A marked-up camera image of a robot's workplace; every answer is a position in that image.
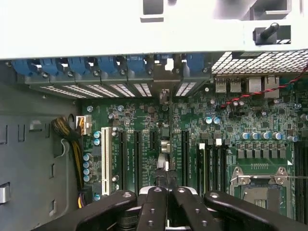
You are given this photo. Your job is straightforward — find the black RAM slot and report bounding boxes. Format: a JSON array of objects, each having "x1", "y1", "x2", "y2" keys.
[
  {"x1": 216, "y1": 139, "x2": 223, "y2": 193},
  {"x1": 208, "y1": 139, "x2": 216, "y2": 193}
]

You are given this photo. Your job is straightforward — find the short black expansion slot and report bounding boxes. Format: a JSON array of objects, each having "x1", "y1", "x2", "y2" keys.
[{"x1": 150, "y1": 131, "x2": 159, "y2": 153}]

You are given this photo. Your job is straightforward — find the white expansion slot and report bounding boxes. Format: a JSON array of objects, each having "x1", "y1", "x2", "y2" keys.
[{"x1": 101, "y1": 127, "x2": 110, "y2": 196}]

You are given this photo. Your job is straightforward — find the CPU socket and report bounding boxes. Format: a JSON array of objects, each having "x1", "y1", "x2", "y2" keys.
[{"x1": 230, "y1": 166, "x2": 295, "y2": 218}]

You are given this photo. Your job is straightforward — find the green motherboard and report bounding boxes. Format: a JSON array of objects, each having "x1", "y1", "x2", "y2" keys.
[{"x1": 80, "y1": 72, "x2": 308, "y2": 217}]

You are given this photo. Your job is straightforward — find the white power connector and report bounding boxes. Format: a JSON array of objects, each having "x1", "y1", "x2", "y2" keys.
[{"x1": 76, "y1": 115, "x2": 92, "y2": 136}]

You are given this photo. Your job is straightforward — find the thin locking lever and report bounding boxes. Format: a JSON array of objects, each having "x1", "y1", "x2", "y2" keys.
[{"x1": 274, "y1": 175, "x2": 308, "y2": 180}]

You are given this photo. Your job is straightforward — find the perforated slot cover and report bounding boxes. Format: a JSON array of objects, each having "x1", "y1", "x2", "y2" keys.
[
  {"x1": 84, "y1": 83, "x2": 120, "y2": 98},
  {"x1": 108, "y1": 83, "x2": 137, "y2": 98},
  {"x1": 131, "y1": 82, "x2": 153, "y2": 98},
  {"x1": 175, "y1": 81, "x2": 198, "y2": 97},
  {"x1": 39, "y1": 83, "x2": 81, "y2": 99},
  {"x1": 62, "y1": 83, "x2": 101, "y2": 99}
]

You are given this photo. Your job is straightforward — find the silver USB port block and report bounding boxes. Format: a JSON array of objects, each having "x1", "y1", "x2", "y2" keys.
[
  {"x1": 215, "y1": 76, "x2": 228, "y2": 94},
  {"x1": 247, "y1": 77, "x2": 263, "y2": 94},
  {"x1": 230, "y1": 76, "x2": 243, "y2": 93}
]

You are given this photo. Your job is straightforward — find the blue slot retainer clip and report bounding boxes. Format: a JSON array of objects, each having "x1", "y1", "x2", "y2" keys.
[
  {"x1": 39, "y1": 58, "x2": 67, "y2": 78},
  {"x1": 97, "y1": 55, "x2": 126, "y2": 77},
  {"x1": 127, "y1": 54, "x2": 153, "y2": 76},
  {"x1": 182, "y1": 54, "x2": 205, "y2": 74},
  {"x1": 68, "y1": 57, "x2": 97, "y2": 77},
  {"x1": 11, "y1": 59, "x2": 40, "y2": 77}
]

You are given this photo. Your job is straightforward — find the silver ethernet port block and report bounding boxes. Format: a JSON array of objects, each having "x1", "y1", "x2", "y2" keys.
[{"x1": 264, "y1": 75, "x2": 280, "y2": 99}]

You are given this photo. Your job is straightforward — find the open PC case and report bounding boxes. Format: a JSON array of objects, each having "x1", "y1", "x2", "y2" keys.
[{"x1": 0, "y1": 0, "x2": 308, "y2": 231}]

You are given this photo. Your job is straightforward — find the black case lock knob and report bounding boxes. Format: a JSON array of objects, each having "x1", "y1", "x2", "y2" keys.
[{"x1": 252, "y1": 22, "x2": 280, "y2": 46}]

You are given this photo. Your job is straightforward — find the yellow black wire bundle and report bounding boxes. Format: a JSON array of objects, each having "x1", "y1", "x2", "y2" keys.
[{"x1": 51, "y1": 116, "x2": 85, "y2": 210}]

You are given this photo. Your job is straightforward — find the red black twisted wire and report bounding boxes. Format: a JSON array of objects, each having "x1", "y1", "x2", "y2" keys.
[{"x1": 220, "y1": 68, "x2": 308, "y2": 109}]

